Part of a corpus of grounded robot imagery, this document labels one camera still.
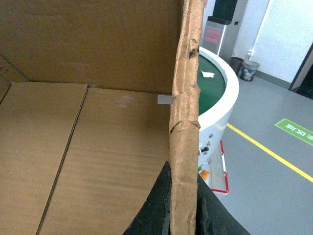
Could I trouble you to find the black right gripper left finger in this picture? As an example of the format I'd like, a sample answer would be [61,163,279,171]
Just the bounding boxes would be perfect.
[123,162,172,235]

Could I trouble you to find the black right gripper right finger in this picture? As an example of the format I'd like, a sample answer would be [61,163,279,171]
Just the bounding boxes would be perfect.
[195,175,249,235]

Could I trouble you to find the large cardboard box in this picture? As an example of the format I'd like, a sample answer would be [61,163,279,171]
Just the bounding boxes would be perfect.
[0,0,203,235]

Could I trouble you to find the round green conveyor table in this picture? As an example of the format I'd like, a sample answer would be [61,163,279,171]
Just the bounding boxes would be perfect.
[197,47,239,187]

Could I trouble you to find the red white floor guard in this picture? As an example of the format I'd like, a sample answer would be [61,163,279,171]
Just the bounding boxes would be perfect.
[210,140,229,195]

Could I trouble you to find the white label sticker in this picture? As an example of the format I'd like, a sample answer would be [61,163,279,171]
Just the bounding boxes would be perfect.
[157,94,172,105]

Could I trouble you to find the white paper sheet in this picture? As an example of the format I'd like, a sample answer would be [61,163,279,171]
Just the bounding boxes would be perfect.
[201,71,215,78]

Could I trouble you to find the mesh waste basket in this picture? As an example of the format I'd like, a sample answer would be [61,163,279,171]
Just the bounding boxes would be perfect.
[240,61,260,81]

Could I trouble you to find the black trash bin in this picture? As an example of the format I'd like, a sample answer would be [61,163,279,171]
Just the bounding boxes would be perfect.
[229,56,244,75]

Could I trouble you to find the grey kiosk machine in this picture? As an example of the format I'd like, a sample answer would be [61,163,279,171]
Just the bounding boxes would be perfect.
[201,0,237,56]

